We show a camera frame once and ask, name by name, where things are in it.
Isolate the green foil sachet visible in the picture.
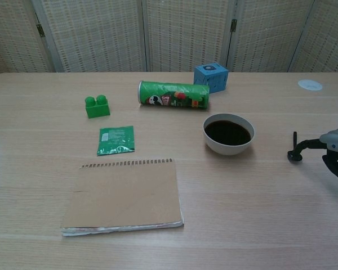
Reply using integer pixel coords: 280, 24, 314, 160
97, 125, 136, 157

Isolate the woven folding screen panel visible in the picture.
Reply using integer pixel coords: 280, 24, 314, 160
30, 0, 149, 73
141, 0, 239, 73
0, 0, 56, 78
226, 0, 318, 73
287, 0, 338, 73

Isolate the green toy building brick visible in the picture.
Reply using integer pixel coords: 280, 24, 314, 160
84, 94, 111, 120

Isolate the white bowl with dark liquid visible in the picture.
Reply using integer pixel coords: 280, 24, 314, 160
202, 113, 256, 156

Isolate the blue cube box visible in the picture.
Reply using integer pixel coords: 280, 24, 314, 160
193, 63, 229, 95

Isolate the brown spiral notebook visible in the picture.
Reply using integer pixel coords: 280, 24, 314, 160
60, 158, 185, 237

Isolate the green Pringles can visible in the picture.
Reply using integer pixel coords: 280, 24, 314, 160
137, 80, 211, 111

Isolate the black plastic spoon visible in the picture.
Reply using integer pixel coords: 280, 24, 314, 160
287, 130, 304, 163

